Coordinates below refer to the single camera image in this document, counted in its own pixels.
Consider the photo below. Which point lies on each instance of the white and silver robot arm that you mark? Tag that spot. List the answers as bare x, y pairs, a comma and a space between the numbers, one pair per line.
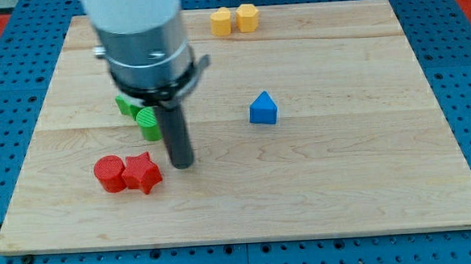
145, 44

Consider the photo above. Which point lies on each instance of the green star block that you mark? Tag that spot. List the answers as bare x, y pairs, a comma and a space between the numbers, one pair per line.
126, 108

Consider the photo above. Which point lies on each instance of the red cylinder block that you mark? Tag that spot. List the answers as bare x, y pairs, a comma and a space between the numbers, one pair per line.
108, 171

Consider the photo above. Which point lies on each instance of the wooden board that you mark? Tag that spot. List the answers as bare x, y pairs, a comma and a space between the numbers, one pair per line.
360, 146

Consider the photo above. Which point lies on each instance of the red star block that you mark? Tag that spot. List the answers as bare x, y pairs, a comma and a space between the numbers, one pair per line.
141, 173

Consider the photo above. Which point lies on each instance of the yellow hexagon block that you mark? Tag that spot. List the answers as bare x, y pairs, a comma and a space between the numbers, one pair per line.
247, 18

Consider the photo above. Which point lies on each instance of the blue triangular block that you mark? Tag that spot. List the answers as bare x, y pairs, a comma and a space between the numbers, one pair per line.
263, 110

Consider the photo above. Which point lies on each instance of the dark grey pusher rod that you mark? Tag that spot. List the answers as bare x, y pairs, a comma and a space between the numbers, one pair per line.
175, 135

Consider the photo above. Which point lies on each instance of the yellow heart block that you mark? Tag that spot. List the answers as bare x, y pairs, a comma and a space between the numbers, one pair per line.
220, 22

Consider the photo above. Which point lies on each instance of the green cylinder block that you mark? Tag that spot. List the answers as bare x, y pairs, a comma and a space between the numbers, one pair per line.
147, 122

